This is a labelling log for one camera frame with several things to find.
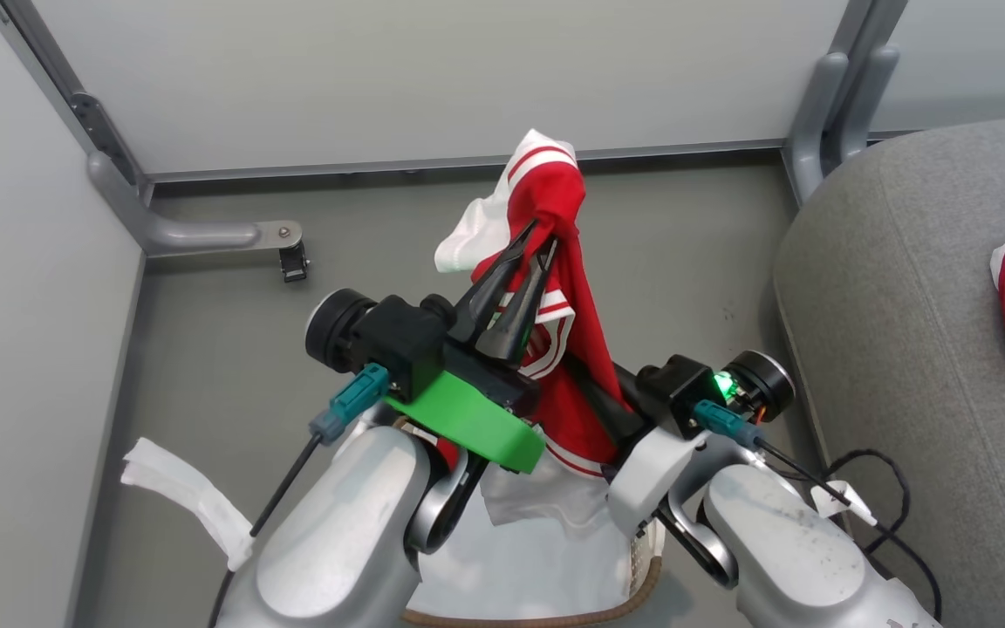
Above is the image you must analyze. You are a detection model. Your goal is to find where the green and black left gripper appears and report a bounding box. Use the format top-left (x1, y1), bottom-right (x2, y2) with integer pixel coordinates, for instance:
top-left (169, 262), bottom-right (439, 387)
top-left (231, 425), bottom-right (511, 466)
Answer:
top-left (385, 220), bottom-right (560, 476)

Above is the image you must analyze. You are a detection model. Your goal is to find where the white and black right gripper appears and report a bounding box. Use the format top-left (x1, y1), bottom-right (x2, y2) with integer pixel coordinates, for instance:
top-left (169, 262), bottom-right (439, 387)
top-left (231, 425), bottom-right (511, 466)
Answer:
top-left (565, 353), bottom-right (711, 535)

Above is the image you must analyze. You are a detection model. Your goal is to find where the red jersey with thin stripes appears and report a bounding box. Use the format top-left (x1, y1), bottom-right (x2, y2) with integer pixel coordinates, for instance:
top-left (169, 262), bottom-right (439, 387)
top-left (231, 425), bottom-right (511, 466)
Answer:
top-left (434, 129), bottom-right (643, 479)

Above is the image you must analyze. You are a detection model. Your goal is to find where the grey fabric sofa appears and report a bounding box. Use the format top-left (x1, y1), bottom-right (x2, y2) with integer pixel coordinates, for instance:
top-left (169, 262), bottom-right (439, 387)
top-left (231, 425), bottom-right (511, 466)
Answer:
top-left (773, 116), bottom-right (1005, 628)

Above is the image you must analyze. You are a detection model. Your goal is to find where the black caster wheel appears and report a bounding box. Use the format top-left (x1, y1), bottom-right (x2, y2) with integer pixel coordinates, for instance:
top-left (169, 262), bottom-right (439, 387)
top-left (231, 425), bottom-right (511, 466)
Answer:
top-left (278, 240), bottom-right (310, 283)

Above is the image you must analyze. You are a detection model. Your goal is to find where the white woven-rim laundry basket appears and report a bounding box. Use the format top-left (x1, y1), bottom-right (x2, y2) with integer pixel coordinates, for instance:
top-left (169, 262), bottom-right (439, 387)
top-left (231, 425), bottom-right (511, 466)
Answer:
top-left (400, 519), bottom-right (671, 628)

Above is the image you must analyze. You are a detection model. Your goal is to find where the grey partition foot with plate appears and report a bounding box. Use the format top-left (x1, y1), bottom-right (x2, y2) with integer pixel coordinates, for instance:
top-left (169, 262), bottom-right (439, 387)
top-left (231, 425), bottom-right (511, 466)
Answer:
top-left (88, 150), bottom-right (303, 258)

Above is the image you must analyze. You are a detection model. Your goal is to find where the white cloth strip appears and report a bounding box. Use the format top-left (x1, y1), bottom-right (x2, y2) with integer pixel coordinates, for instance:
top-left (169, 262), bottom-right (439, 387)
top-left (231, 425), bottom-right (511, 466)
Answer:
top-left (121, 436), bottom-right (256, 572)

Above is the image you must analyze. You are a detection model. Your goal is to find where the black cable with teal connector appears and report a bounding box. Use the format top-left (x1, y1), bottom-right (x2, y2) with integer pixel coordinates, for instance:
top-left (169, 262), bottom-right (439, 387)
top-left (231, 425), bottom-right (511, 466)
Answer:
top-left (693, 399), bottom-right (944, 622)
top-left (206, 365), bottom-right (390, 628)

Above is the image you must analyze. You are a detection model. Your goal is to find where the small white cable tag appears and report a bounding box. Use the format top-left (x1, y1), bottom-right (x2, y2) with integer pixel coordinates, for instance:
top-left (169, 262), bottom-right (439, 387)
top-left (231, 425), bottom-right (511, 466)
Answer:
top-left (810, 480), bottom-right (879, 527)

